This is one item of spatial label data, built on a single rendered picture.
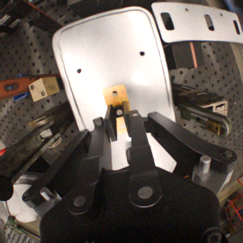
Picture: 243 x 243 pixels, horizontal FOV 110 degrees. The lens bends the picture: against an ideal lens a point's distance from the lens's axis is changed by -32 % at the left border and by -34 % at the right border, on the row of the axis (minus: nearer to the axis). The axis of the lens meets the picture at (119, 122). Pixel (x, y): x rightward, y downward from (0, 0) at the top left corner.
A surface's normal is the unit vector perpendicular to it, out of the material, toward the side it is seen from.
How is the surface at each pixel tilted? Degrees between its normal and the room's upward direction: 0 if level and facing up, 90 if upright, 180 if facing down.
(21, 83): 90
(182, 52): 0
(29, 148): 81
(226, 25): 0
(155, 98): 0
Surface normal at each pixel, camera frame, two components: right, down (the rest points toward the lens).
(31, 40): 0.01, 0.37
